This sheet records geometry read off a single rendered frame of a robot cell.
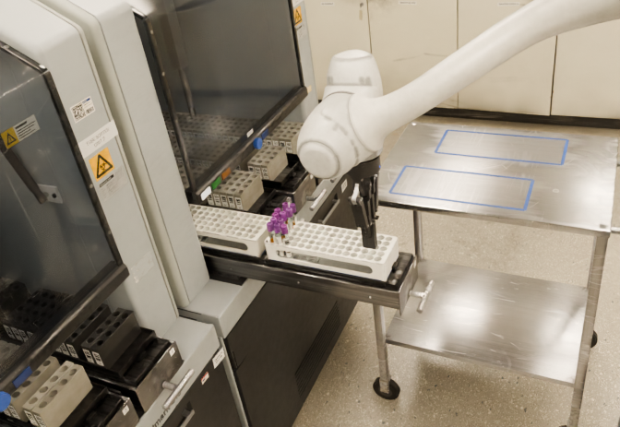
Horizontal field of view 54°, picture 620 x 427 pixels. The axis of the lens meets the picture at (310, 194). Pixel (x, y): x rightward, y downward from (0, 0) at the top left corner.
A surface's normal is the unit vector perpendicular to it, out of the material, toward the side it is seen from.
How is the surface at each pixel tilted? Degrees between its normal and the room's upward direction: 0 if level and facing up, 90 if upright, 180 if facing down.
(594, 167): 0
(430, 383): 0
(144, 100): 90
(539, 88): 90
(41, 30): 29
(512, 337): 0
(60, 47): 90
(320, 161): 94
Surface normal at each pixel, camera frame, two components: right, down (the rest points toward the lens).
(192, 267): 0.90, 0.12
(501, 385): -0.13, -0.83
